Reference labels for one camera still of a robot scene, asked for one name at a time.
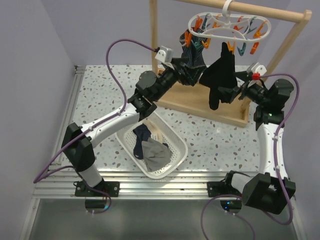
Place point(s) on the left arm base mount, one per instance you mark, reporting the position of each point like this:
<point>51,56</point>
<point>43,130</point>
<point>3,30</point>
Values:
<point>97,199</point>

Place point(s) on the navy striped underwear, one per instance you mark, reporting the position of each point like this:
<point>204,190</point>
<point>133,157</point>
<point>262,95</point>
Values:
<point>192,48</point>

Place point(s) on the grey underwear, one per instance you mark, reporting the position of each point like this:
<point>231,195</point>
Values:
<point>156,155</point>

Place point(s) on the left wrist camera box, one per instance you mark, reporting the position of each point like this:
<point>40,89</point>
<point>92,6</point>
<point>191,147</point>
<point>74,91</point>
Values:
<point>164,54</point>

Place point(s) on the wooden clothes rack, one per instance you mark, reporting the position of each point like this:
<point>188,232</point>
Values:
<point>195,99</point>

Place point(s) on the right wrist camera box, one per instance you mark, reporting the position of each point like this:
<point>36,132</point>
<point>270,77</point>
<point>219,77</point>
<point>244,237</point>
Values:
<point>255,71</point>

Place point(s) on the black underwear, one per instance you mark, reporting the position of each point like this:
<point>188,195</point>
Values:
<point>221,73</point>

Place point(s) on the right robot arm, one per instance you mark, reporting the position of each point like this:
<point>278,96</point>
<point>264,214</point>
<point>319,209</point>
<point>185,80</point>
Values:
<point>270,190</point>

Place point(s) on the white perforated plastic basket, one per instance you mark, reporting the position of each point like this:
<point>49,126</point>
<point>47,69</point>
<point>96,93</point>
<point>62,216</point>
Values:
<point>164,133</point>

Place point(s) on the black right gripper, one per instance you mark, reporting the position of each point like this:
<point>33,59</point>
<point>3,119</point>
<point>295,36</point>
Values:
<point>230,93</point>

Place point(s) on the white round clip hanger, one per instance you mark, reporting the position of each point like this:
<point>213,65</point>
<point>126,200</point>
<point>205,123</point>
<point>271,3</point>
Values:
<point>226,26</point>

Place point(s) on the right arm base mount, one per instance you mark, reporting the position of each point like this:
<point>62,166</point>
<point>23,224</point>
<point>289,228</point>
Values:
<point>217,188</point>

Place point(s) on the navy underwear with beige band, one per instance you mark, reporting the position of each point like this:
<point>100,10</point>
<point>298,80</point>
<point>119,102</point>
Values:
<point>142,133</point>

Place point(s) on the aluminium frame rails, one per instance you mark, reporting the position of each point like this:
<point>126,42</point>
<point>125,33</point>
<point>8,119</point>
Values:
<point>176,207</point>

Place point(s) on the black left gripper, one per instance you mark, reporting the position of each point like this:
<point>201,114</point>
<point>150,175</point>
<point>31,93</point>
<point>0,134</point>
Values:
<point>192,75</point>

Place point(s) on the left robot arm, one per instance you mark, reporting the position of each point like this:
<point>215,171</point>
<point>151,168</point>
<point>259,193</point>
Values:
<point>79,141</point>

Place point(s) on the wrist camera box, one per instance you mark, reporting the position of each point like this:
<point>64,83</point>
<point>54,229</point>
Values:
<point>164,54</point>
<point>255,71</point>

